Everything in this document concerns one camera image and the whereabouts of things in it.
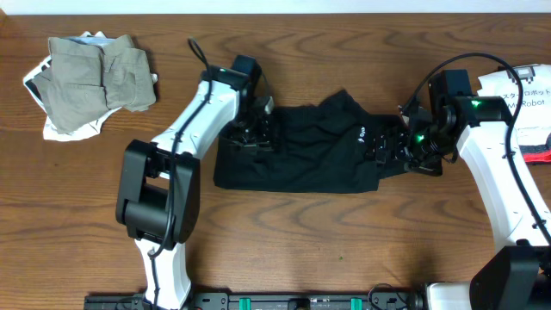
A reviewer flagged black t-shirt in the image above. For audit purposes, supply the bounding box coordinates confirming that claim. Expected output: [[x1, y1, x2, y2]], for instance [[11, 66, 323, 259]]
[[214, 90, 406, 194]]

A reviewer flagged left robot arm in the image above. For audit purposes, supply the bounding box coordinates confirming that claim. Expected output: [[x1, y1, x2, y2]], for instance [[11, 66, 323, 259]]
[[115, 66, 274, 309]]

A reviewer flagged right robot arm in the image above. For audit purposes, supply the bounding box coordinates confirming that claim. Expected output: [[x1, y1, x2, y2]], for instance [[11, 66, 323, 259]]
[[369, 95, 550, 309]]

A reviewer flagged black red garment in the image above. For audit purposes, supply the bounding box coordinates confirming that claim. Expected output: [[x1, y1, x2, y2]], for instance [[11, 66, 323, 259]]
[[497, 65, 551, 165]]

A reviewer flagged khaki folded shirt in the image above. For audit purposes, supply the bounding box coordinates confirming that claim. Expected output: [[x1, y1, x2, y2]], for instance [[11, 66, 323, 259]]
[[33, 34, 158, 135]]

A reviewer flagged white printed garment under khaki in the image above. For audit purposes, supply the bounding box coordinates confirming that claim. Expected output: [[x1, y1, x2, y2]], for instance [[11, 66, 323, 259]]
[[22, 30, 159, 143]]

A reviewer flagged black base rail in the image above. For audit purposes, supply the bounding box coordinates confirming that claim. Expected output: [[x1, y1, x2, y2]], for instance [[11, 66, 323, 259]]
[[83, 287, 429, 310]]

